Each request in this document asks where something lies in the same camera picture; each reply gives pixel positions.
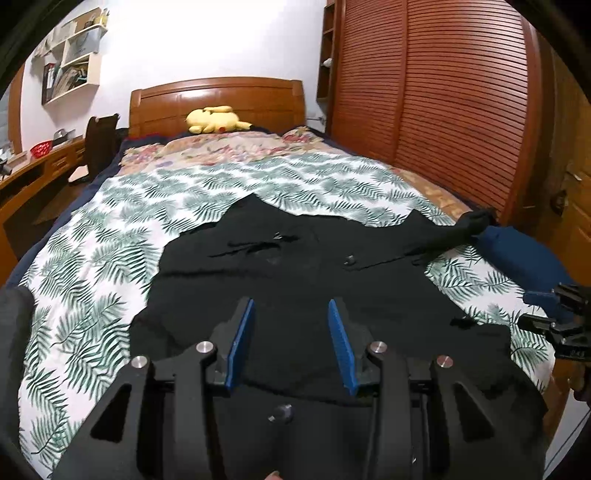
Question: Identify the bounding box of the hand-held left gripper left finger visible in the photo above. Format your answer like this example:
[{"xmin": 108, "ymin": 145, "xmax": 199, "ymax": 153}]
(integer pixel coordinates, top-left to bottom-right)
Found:
[{"xmin": 51, "ymin": 298, "xmax": 256, "ymax": 480}]

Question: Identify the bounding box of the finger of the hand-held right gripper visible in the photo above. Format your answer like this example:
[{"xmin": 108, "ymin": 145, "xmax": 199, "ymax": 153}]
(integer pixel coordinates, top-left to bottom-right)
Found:
[
  {"xmin": 517, "ymin": 314, "xmax": 561, "ymax": 337},
  {"xmin": 523, "ymin": 288, "xmax": 561, "ymax": 309}
]

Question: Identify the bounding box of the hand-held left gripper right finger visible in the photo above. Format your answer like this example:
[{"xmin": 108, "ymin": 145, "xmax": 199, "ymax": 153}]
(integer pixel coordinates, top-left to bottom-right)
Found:
[{"xmin": 327, "ymin": 298, "xmax": 550, "ymax": 480}]

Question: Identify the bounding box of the black coat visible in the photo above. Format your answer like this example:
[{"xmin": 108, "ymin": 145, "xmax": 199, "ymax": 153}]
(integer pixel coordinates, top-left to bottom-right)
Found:
[{"xmin": 129, "ymin": 193, "xmax": 550, "ymax": 480}]

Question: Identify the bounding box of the navy blue cloth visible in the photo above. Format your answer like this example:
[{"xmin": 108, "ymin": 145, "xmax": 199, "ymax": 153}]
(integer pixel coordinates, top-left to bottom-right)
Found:
[{"xmin": 475, "ymin": 225, "xmax": 575, "ymax": 321}]

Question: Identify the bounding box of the wooden door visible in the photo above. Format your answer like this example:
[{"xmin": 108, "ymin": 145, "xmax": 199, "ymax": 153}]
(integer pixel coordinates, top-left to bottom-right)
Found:
[{"xmin": 538, "ymin": 41, "xmax": 591, "ymax": 287}]

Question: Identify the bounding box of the leaf print blanket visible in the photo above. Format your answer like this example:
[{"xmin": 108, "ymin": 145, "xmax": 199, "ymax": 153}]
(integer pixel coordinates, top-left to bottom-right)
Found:
[{"xmin": 18, "ymin": 150, "xmax": 557, "ymax": 469}]

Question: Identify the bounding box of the floral quilt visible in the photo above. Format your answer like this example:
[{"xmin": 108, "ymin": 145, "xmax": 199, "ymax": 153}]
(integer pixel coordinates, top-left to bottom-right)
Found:
[{"xmin": 119, "ymin": 126, "xmax": 333, "ymax": 176}]

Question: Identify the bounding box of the person's dark clothing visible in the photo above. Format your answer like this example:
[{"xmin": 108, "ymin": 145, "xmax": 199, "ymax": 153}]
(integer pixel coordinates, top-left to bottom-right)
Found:
[{"xmin": 0, "ymin": 285, "xmax": 36, "ymax": 462}]

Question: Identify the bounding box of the wooden louvered wardrobe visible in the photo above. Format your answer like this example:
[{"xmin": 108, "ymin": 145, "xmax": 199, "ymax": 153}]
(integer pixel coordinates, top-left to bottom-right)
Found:
[{"xmin": 330, "ymin": 0, "xmax": 546, "ymax": 227}]

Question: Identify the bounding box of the yellow plush toy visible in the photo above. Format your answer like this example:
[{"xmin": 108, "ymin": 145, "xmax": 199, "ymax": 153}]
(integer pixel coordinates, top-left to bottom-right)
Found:
[{"xmin": 185, "ymin": 106, "xmax": 252, "ymax": 136}]

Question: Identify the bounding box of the wooden bed headboard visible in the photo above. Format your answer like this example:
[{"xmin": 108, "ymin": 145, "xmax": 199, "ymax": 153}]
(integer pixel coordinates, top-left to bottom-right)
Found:
[{"xmin": 129, "ymin": 77, "xmax": 306, "ymax": 138}]

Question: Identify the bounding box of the black chair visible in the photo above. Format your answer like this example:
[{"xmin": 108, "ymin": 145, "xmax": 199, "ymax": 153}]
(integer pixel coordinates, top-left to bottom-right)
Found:
[{"xmin": 68, "ymin": 114, "xmax": 120, "ymax": 186}]

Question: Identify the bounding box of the wooden desk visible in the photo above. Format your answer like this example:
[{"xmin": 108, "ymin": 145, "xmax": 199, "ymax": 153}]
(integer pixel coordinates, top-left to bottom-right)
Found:
[{"xmin": 0, "ymin": 136, "xmax": 89, "ymax": 282}]

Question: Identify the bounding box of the narrow wooden shelf unit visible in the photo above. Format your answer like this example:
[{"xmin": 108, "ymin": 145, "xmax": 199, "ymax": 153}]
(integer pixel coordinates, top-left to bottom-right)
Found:
[{"xmin": 316, "ymin": 0, "xmax": 336, "ymax": 100}]

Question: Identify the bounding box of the white wall shelf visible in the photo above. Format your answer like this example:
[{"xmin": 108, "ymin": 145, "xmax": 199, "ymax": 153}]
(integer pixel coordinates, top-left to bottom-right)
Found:
[{"xmin": 41, "ymin": 7, "xmax": 110, "ymax": 105}]

